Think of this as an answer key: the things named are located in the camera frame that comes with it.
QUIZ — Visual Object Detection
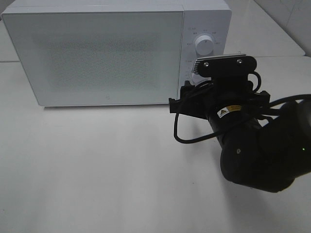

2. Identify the white microwave oven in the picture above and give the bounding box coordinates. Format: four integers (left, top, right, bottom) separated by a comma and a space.
1, 0, 232, 99

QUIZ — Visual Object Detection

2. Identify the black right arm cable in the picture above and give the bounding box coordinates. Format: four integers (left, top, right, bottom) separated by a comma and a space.
173, 71, 311, 145

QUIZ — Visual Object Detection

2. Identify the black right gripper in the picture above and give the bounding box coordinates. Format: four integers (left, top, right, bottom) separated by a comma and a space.
169, 74, 270, 121

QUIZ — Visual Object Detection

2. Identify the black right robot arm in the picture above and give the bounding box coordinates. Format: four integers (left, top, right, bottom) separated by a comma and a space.
169, 75, 311, 193

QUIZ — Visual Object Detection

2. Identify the white microwave door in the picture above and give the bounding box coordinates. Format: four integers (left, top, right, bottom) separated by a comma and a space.
3, 12, 183, 106

